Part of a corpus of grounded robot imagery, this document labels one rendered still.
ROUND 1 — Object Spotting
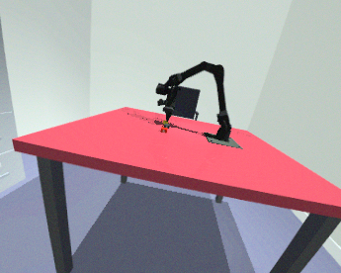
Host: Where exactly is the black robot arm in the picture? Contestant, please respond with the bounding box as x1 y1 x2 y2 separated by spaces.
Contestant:
155 61 232 141

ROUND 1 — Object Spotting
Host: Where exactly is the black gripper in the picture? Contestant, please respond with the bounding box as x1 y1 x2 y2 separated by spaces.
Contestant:
163 96 176 122

